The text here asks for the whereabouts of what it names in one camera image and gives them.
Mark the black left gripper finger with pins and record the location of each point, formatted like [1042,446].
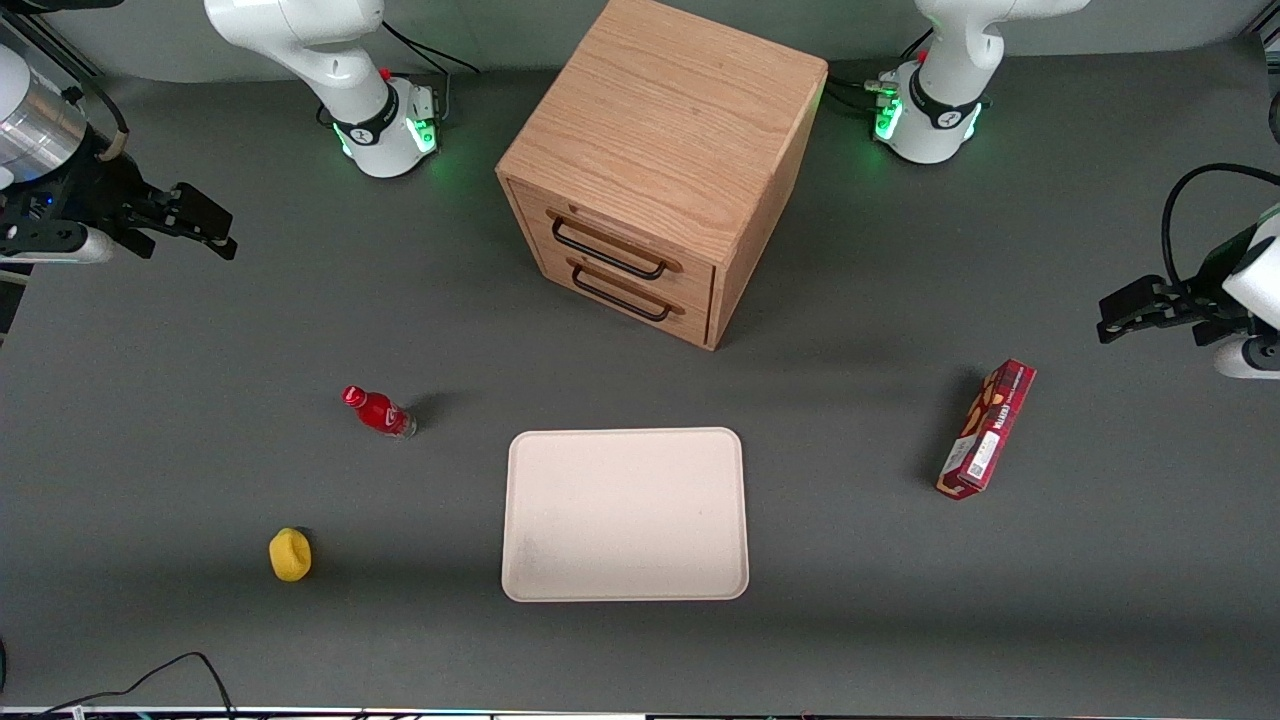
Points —
[1135,295]
[1140,327]

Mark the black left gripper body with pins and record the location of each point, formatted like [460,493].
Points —
[1193,300]

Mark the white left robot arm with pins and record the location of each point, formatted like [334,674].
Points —
[945,90]

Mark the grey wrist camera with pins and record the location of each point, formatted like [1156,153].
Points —
[60,246]
[1250,358]

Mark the yellow rubber toy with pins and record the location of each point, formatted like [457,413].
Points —
[290,555]

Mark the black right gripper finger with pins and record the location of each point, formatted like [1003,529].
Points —
[205,207]
[215,243]

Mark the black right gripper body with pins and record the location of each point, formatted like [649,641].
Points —
[103,190]

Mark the beige rectangular tray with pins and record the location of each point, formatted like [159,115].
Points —
[625,515]

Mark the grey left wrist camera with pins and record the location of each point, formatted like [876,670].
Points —
[1250,358]

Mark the small red bottle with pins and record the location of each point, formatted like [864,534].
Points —
[380,411]

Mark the red snack box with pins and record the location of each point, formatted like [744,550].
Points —
[987,430]

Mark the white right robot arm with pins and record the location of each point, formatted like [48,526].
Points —
[330,60]

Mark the wooden drawer cabinet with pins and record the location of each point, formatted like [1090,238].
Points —
[680,100]

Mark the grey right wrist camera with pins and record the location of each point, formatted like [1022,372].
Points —
[60,246]

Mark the aluminium frame profile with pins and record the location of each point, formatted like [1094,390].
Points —
[50,45]

